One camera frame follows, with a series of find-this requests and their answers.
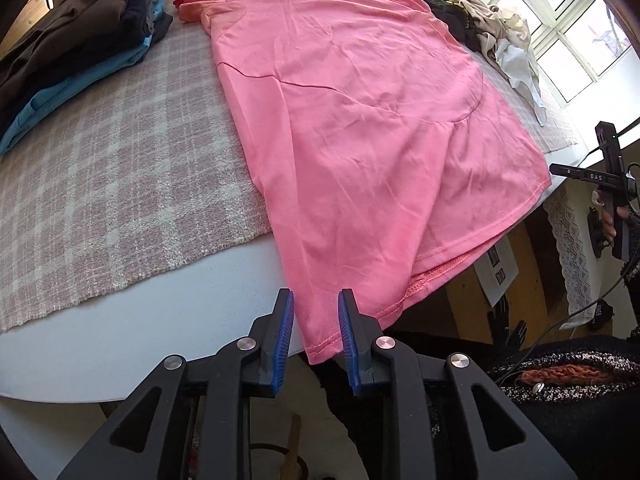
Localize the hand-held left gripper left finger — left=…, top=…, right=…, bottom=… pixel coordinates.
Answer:
left=57, top=287, right=295, bottom=480

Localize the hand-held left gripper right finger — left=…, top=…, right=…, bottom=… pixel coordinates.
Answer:
left=337, top=287, right=578, bottom=480

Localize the pink t-shirt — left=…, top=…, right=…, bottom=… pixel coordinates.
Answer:
left=173, top=0, right=551, bottom=366

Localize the person's right hand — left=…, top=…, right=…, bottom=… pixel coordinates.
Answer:
left=599, top=204, right=630, bottom=242

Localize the white lace cloth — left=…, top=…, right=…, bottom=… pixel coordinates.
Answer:
left=542, top=187, right=608, bottom=331

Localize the wooden cabinet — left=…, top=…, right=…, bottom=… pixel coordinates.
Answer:
left=445, top=180, right=576, bottom=346

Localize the black glove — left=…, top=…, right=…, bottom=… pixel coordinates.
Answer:
left=509, top=319, right=529, bottom=351
left=487, top=294, right=512, bottom=346

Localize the white framed window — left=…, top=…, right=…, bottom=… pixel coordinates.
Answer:
left=287, top=0, right=640, bottom=106

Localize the small black pouch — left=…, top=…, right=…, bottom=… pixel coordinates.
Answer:
left=587, top=299, right=615, bottom=331

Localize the white paper sheet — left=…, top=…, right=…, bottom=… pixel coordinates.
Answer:
left=472, top=237, right=521, bottom=306

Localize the beige garment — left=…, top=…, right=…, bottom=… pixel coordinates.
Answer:
left=430, top=0, right=531, bottom=51

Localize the black garment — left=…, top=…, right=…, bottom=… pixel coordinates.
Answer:
left=410, top=0, right=496, bottom=58

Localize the pink plaid table cloth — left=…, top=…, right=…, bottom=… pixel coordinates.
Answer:
left=0, top=22, right=581, bottom=333

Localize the person's black cardigan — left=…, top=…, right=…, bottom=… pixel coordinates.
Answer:
left=390, top=330, right=640, bottom=480

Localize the dark navy folded garment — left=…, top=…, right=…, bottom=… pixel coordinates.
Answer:
left=122, top=0, right=174, bottom=51

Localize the brown folded garment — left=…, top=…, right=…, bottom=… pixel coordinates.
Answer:
left=0, top=0, right=151, bottom=111

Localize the black cable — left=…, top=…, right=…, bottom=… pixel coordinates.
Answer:
left=495, top=240, right=640, bottom=386

